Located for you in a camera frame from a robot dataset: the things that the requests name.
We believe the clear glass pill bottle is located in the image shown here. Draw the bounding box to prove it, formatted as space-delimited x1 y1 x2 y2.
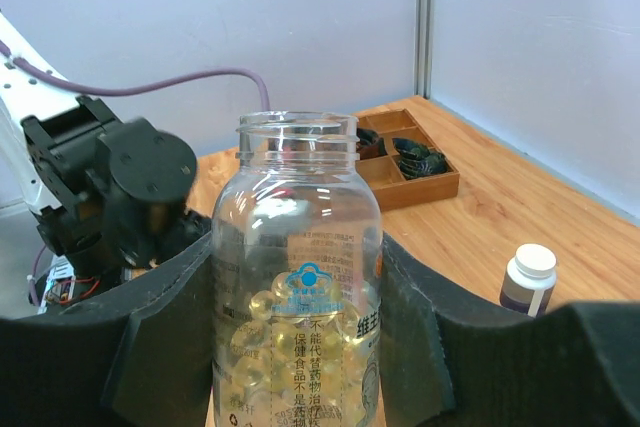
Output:
211 112 382 427

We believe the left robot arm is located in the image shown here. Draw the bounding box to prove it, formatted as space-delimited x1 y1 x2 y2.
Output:
1 21 211 278

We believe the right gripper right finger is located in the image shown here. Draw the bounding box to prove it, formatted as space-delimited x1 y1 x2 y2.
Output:
380 236 639 426

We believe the wooden compartment tray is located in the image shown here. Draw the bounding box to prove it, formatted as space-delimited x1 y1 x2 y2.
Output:
356 109 460 211

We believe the white cap pill bottle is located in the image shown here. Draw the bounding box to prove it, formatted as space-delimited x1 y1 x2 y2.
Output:
499 243 557 318

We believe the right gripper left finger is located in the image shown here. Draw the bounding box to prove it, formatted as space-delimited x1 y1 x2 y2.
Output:
1 234 213 426

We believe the black coiled cable bottom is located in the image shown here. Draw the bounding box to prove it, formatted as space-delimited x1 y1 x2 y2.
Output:
355 127 386 161

